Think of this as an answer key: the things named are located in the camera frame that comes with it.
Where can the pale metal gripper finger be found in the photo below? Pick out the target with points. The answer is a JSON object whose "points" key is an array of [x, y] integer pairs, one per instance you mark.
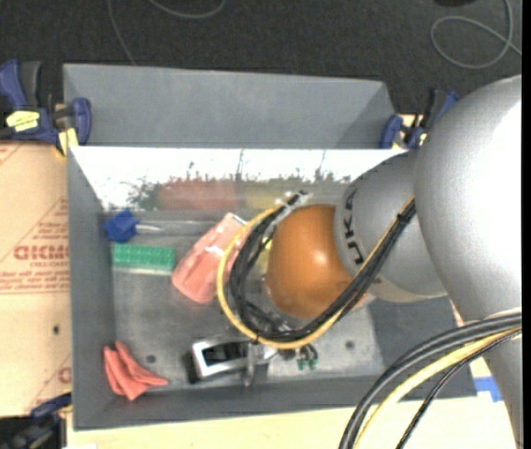
{"points": [[221, 344], [223, 371]]}

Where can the red-pink cloth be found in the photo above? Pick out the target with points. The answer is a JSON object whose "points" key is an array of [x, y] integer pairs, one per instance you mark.
{"points": [[127, 372]]}

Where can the dark green flat block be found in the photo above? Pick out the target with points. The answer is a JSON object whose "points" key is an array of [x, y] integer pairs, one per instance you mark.
{"points": [[144, 257]]}

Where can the blue and clear plastic object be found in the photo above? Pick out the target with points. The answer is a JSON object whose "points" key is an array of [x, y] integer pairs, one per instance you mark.
{"points": [[119, 226]]}

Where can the brown cardboard board red print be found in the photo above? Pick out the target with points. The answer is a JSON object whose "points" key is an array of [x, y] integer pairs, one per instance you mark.
{"points": [[22, 232]]}

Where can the grey metal bin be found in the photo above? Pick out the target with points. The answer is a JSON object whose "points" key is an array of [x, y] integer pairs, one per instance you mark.
{"points": [[200, 110]]}

